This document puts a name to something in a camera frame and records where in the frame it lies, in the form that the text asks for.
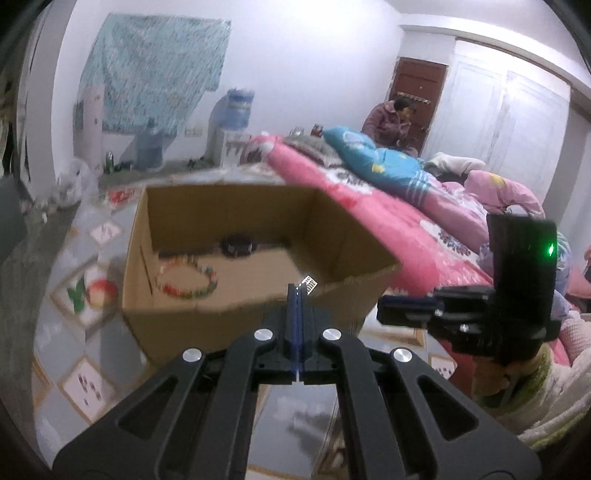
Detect brown door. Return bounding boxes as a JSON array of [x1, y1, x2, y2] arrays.
[[392, 56, 448, 155]]

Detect white pillow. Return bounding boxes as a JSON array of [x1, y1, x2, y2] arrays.
[[425, 152, 485, 174]]

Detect teal floral wall cloth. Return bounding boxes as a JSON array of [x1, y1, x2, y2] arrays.
[[76, 13, 232, 134]]

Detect white fluffy garment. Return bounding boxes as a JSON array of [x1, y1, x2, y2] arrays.
[[517, 311, 591, 450]]

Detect blue water jug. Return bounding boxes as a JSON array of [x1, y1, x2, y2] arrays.
[[221, 88, 256, 132], [136, 117, 164, 169]]

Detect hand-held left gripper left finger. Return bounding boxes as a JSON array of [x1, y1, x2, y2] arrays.
[[53, 284, 301, 480]]

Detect brown cardboard box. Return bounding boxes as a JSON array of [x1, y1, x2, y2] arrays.
[[121, 182, 402, 367]]

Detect red floral blanket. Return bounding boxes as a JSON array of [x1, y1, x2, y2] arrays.
[[240, 134, 573, 398]]

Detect person's right forearm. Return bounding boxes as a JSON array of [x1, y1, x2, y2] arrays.
[[482, 344, 575, 416]]

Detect white wardrobe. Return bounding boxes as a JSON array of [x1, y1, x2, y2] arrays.
[[418, 39, 571, 195]]

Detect person's right hand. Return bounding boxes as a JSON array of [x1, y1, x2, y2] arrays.
[[472, 357, 513, 409]]

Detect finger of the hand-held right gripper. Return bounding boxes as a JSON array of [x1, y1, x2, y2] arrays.
[[376, 305, 462, 342], [379, 286, 490, 309]]

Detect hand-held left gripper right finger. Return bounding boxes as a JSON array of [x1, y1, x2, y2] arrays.
[[299, 284, 542, 480]]

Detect purple black smartwatch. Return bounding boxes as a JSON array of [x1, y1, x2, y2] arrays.
[[221, 234, 257, 257]]

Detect white water dispenser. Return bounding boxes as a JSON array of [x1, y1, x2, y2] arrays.
[[205, 99, 252, 167]]

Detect clear plastic bag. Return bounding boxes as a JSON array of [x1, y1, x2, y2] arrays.
[[51, 159, 100, 208]]

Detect blue patterned pillow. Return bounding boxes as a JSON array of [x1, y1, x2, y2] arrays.
[[322, 126, 444, 206]]

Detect pink quilt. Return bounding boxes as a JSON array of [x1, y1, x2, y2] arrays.
[[464, 170, 548, 217]]

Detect grey cushion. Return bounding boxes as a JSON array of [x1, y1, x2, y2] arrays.
[[284, 134, 345, 167]]

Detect multicolour bead bracelet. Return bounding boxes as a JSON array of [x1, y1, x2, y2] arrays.
[[156, 260, 218, 300]]

